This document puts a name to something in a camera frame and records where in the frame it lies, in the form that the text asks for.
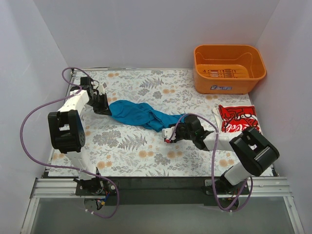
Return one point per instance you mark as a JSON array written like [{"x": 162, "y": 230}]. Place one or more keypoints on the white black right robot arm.
[{"x": 255, "y": 153}]

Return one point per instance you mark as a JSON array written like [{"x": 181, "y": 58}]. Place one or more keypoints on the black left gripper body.
[{"x": 102, "y": 107}]

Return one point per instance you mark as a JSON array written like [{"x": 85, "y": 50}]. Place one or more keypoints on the aluminium frame rail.
[{"x": 66, "y": 187}]

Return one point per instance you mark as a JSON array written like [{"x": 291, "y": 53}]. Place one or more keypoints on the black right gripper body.
[{"x": 179, "y": 131}]

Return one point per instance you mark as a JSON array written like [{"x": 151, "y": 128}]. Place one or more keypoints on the teal blue t shirt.
[{"x": 143, "y": 114}]

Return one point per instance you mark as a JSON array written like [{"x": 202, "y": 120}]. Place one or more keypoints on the orange plastic basket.
[{"x": 227, "y": 68}]

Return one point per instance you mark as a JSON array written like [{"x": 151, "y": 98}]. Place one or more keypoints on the folded red printed t shirt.
[{"x": 232, "y": 119}]

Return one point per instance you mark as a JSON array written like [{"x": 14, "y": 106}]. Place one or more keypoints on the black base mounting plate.
[{"x": 149, "y": 190}]

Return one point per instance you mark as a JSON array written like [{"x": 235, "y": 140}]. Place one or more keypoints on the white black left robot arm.
[{"x": 67, "y": 133}]

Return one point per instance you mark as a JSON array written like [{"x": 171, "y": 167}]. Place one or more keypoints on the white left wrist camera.
[{"x": 100, "y": 90}]

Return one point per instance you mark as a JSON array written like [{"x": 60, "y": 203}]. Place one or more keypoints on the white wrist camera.
[
  {"x": 169, "y": 135},
  {"x": 100, "y": 90}
]

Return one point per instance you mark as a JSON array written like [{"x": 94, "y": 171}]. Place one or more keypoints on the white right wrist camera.
[{"x": 169, "y": 135}]

